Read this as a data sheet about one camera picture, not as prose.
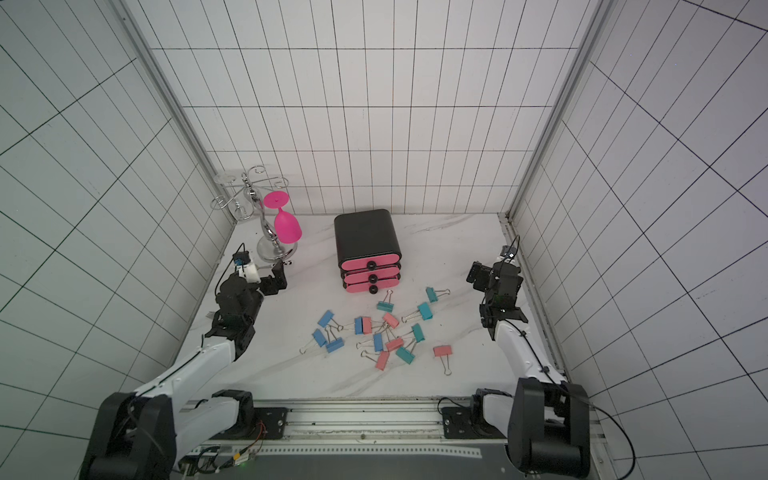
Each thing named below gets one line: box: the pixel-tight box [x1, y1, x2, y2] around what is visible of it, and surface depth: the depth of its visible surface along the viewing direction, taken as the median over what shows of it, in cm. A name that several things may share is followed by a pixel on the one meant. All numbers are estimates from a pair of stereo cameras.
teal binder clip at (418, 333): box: [411, 323, 425, 343], surface depth 90 cm
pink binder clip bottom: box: [360, 350, 390, 371], surface depth 86 cm
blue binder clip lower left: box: [324, 325, 345, 353], surface depth 88 cm
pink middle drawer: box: [344, 266, 400, 284], surface depth 92 cm
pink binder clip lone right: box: [433, 345, 453, 376], surface depth 86 cm
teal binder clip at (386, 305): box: [376, 289, 395, 313], surface depth 97 cm
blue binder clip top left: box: [317, 310, 344, 331], surface depth 92 cm
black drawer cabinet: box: [334, 209, 402, 271], surface depth 94 cm
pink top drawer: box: [341, 254, 401, 271], surface depth 89 cm
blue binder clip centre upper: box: [354, 317, 363, 335], surface depth 91 cm
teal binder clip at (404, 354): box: [395, 347, 415, 365], surface depth 86 cm
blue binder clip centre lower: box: [356, 333, 383, 352], surface depth 88 cm
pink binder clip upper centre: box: [383, 312, 400, 329], surface depth 92 cm
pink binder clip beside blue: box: [363, 317, 373, 335], surface depth 91 cm
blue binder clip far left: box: [299, 328, 327, 355], surface depth 89 cm
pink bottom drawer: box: [345, 277, 400, 294], surface depth 96 cm
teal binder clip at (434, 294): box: [426, 286, 451, 303], surface depth 99 cm
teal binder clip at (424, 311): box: [401, 302, 434, 323], surface depth 94 cm
